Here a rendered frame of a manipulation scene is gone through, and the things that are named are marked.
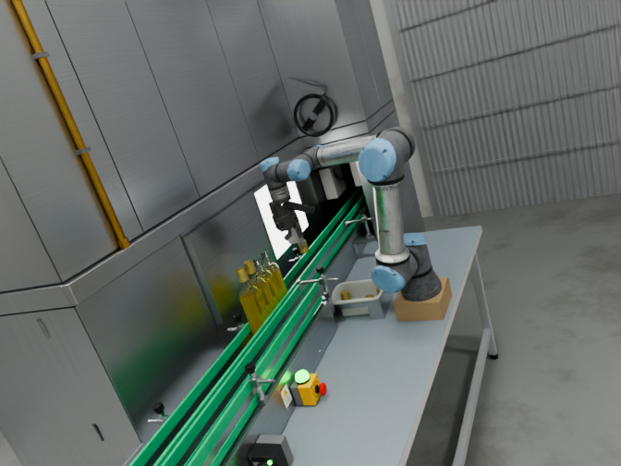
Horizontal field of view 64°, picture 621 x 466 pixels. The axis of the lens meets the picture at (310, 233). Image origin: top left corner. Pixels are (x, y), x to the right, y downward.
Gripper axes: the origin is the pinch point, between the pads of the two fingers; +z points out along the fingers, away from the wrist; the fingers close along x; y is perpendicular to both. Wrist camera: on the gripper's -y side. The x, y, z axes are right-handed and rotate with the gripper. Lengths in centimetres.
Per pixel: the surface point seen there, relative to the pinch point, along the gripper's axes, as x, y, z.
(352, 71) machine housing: -50, -62, -54
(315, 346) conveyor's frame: 27.1, 13.2, 27.9
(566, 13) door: -145, -293, -43
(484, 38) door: -189, -249, -42
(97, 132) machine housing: 25, 52, -62
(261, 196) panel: -25.4, 4.6, -18.0
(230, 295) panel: 8.2, 33.3, 5.1
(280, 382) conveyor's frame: 48, 31, 22
